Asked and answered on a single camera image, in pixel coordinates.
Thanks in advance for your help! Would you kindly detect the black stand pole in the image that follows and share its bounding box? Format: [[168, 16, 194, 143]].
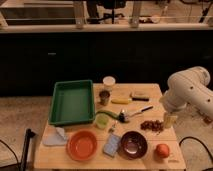
[[20, 129, 36, 171]]

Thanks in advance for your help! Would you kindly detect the white folded cloth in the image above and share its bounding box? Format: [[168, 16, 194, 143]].
[[42, 127, 68, 146]]

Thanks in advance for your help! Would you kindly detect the small metal clip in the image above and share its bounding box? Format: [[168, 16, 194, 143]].
[[109, 122, 117, 133]]

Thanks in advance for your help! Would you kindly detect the black white handled utensil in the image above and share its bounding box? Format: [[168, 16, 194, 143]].
[[118, 106, 152, 123]]

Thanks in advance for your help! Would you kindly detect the green plastic tray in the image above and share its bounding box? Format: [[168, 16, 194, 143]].
[[49, 80, 95, 126]]

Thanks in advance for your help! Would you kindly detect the blue sponge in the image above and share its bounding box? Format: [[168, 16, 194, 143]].
[[103, 134, 121, 157]]

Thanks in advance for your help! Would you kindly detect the black cable right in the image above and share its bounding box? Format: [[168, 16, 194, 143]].
[[178, 136, 213, 171]]

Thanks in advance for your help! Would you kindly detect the orange fruit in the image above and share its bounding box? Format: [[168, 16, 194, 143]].
[[155, 144, 170, 158]]

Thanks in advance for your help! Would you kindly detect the white plastic cup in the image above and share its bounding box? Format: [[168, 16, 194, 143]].
[[103, 76, 116, 91]]

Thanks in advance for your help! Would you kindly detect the black office chair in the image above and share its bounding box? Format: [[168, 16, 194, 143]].
[[86, 0, 126, 24]]

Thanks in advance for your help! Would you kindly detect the light green small cup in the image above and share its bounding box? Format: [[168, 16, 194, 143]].
[[95, 114, 109, 129]]

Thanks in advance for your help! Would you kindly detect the small metal cup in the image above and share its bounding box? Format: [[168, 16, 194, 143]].
[[99, 90, 110, 106]]

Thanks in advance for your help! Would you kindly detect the orange plastic bowl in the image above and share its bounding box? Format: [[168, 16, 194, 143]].
[[66, 130, 98, 161]]

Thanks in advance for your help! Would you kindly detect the dark maroon bowl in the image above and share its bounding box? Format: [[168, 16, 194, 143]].
[[119, 131, 148, 159]]

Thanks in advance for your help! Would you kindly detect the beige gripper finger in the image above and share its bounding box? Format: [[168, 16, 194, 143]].
[[164, 113, 178, 129]]

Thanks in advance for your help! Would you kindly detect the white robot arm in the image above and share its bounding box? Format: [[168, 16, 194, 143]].
[[159, 66, 213, 129]]

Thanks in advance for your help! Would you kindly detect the dark red grape bunch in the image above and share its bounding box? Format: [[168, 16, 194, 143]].
[[140, 120, 163, 132]]

